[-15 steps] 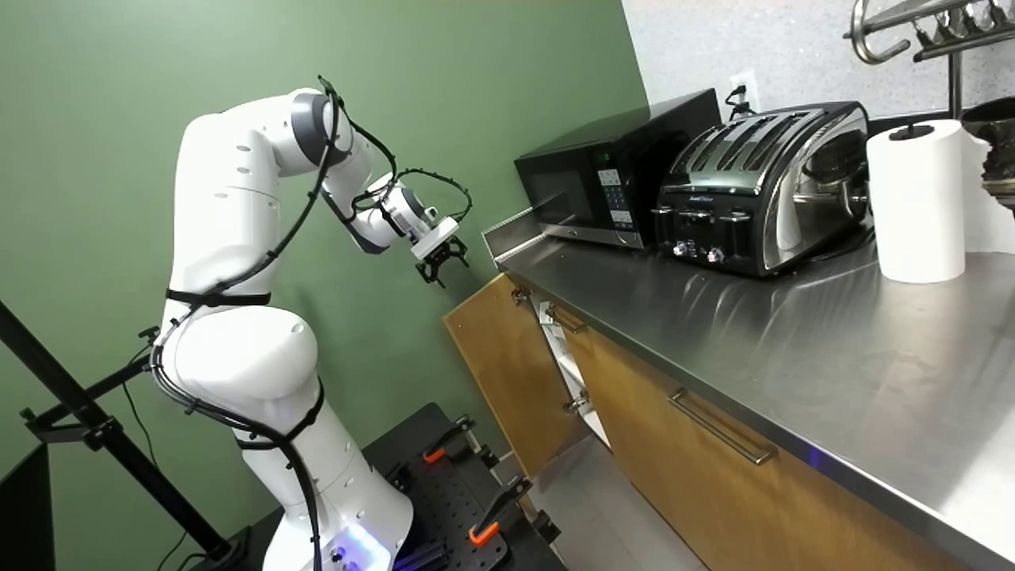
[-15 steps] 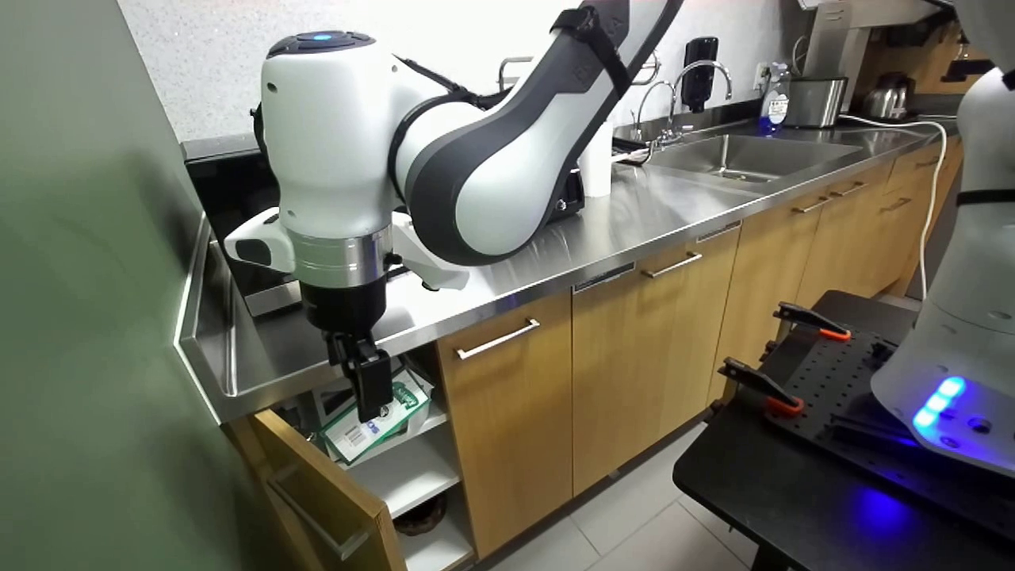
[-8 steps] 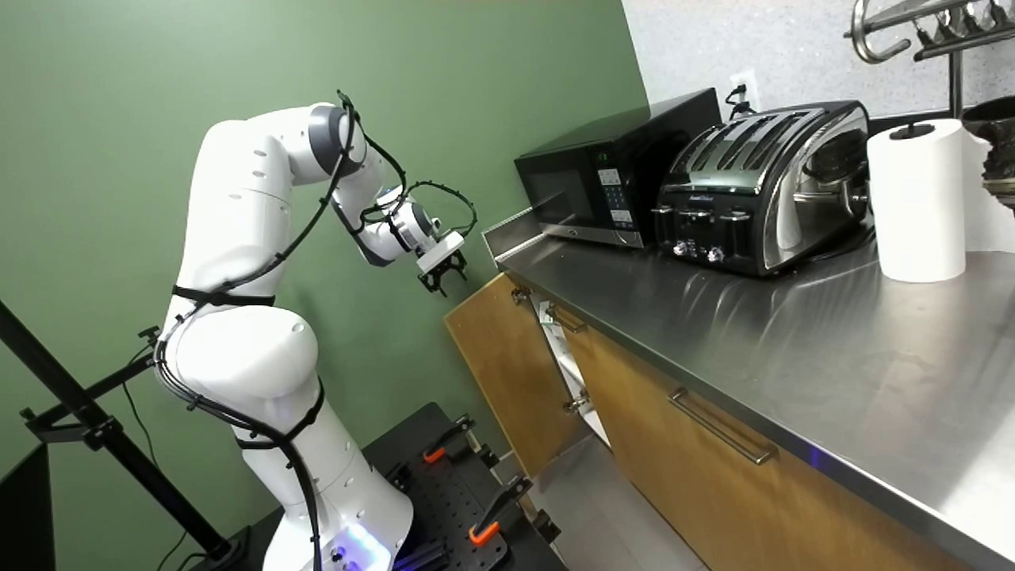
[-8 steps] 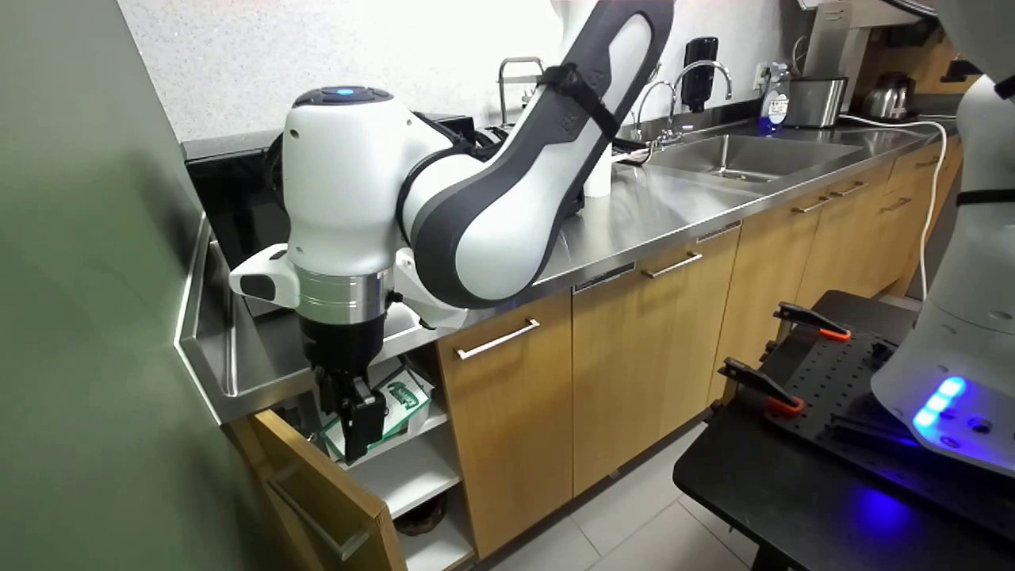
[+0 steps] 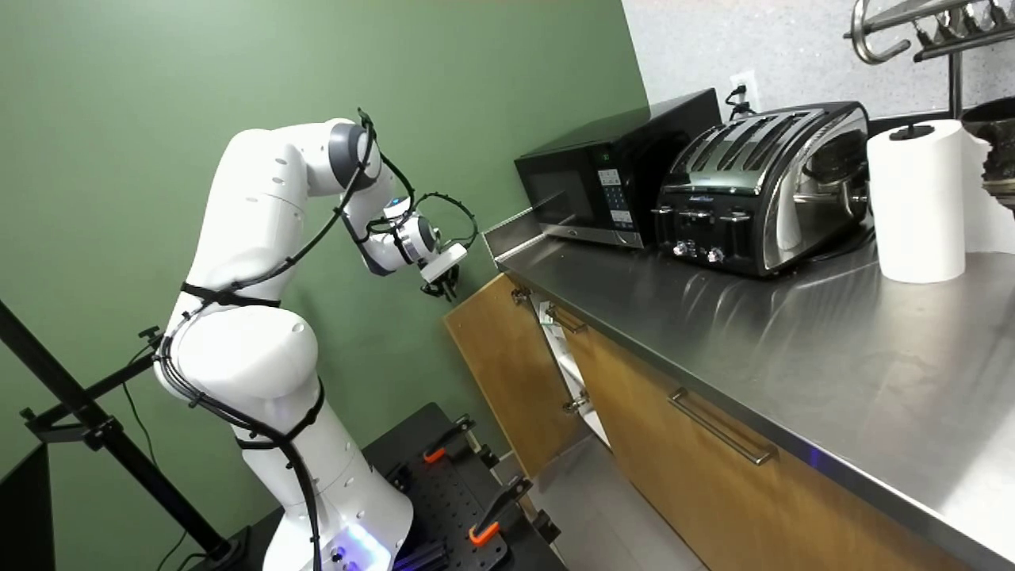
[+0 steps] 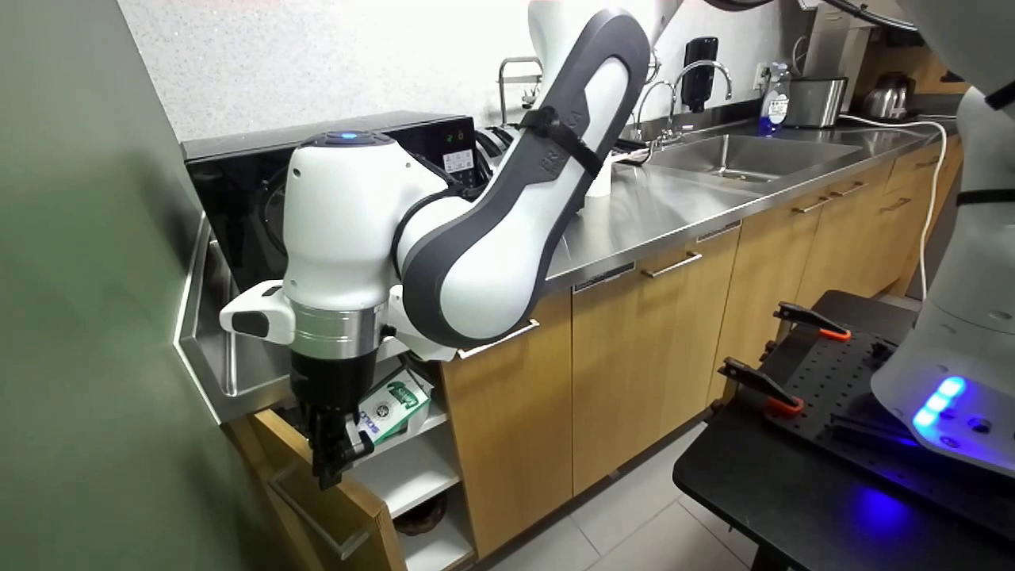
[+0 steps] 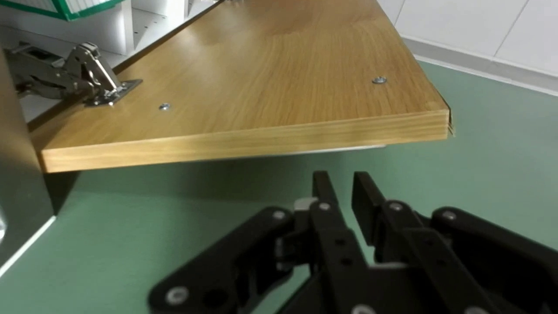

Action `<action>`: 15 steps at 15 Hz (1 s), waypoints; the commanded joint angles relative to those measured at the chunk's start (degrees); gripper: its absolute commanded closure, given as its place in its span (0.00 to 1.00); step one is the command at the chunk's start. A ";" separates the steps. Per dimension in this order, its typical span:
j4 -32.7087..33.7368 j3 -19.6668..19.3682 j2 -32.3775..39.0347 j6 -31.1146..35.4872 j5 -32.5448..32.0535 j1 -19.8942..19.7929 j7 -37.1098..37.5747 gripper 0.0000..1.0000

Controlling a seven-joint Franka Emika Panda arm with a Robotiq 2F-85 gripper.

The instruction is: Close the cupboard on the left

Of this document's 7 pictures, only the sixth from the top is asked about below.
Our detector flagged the wooden cupboard door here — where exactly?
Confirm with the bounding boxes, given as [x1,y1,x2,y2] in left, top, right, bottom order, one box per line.
[250,405,413,571]

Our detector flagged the stainless steel sink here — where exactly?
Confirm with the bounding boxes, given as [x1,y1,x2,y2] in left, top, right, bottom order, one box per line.
[643,129,872,185]

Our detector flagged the silver four-slot toaster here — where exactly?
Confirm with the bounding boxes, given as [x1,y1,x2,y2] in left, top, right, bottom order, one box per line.
[472,121,523,179]

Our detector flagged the wooden kitchen cabinet fronts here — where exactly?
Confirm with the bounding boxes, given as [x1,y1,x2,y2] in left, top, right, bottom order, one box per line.
[437,136,969,563]

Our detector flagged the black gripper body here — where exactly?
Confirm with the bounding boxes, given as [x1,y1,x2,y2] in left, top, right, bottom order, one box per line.
[290,350,380,429]

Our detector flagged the square metal container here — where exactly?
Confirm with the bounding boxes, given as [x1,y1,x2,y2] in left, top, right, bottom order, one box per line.
[784,73,849,132]

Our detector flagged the white cupboard shelf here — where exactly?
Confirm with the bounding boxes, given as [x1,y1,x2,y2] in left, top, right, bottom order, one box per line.
[350,422,469,524]
[398,504,478,571]

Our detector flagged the metal cabinet bar handle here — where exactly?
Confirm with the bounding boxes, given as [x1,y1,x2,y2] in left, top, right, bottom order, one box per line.
[638,247,708,282]
[789,190,842,220]
[568,261,641,301]

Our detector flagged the black soap dispenser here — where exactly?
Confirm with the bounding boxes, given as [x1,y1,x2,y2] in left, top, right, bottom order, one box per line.
[678,36,723,118]

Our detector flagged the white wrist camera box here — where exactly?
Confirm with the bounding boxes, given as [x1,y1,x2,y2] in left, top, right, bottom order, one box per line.
[217,280,303,350]

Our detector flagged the chrome sink faucet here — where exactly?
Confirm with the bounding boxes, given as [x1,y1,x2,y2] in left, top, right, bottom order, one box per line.
[632,57,735,143]

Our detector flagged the white power cable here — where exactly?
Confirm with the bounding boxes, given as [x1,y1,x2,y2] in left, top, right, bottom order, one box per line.
[839,107,954,305]

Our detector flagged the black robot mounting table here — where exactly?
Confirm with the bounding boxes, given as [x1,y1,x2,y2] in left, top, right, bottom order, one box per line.
[671,290,1015,571]

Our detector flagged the green white cardboard box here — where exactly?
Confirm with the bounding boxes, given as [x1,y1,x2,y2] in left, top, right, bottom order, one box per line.
[357,367,434,447]

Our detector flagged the steel kettle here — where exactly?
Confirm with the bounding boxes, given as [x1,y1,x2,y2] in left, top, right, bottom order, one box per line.
[854,69,919,123]

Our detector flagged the black orange spring clamp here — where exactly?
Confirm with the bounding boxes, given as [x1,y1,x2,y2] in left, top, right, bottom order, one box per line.
[718,357,810,422]
[771,297,858,350]

